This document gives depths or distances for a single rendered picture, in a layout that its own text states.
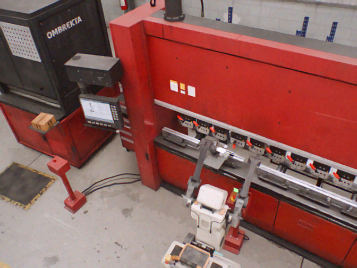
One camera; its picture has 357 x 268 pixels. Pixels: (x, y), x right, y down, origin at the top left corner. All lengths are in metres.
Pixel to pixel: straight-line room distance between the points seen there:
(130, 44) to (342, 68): 1.78
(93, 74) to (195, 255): 1.89
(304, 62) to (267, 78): 0.34
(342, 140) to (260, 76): 0.82
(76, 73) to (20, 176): 2.35
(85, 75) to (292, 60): 1.91
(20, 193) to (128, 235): 1.75
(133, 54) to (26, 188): 2.73
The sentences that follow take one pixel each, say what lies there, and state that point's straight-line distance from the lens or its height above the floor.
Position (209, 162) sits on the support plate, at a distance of 3.30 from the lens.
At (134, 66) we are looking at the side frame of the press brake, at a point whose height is 1.90.
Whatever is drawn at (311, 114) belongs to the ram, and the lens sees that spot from 2.72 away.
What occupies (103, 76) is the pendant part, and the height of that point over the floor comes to 1.87.
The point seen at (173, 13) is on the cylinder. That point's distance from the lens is 2.97.
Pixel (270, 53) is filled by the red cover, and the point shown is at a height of 2.24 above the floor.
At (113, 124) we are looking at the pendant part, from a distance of 3.44.
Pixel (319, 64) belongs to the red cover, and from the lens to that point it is 2.47.
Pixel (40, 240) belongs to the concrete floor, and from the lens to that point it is 4.37.
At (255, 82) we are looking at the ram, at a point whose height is 1.96.
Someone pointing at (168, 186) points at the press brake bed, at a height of 0.05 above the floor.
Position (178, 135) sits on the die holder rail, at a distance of 3.67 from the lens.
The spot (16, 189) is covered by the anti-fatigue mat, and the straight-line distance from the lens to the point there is 5.07.
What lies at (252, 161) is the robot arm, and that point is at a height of 1.47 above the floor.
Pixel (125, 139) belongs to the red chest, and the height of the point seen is 0.33.
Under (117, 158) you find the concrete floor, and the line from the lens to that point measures 4.92.
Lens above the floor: 3.38
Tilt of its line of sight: 41 degrees down
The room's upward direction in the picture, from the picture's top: 4 degrees counter-clockwise
